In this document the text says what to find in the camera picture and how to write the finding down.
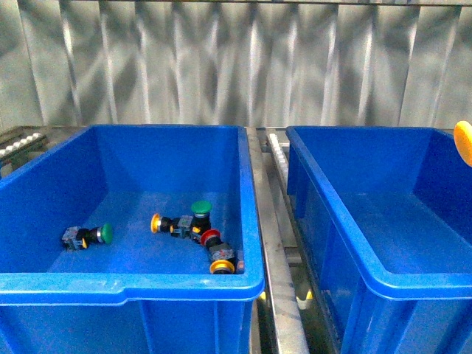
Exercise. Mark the yellow mushroom button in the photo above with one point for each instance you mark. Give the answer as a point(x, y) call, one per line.
point(462, 135)

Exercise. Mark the blue bin with buttons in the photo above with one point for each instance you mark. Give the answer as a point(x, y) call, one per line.
point(143, 292)

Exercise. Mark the white roller track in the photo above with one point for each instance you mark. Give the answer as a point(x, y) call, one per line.
point(279, 156)

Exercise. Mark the upright green mushroom button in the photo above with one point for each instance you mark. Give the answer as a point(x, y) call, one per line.
point(201, 215)

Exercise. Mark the yellow button lying sideways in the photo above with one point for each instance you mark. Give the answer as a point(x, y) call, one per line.
point(177, 227)

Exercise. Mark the red button near corner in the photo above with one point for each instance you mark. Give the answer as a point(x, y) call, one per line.
point(218, 249)

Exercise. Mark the yellow button at corner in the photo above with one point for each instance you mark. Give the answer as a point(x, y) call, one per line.
point(222, 267)

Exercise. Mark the empty blue bin right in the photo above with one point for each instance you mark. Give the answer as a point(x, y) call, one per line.
point(384, 216)

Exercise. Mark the green button lying sideways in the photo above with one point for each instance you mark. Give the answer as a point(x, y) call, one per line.
point(76, 238)

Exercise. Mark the left roller track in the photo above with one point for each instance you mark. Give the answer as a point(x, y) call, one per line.
point(23, 146)

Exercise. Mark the centre steel rail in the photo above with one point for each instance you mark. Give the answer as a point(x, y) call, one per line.
point(281, 317)

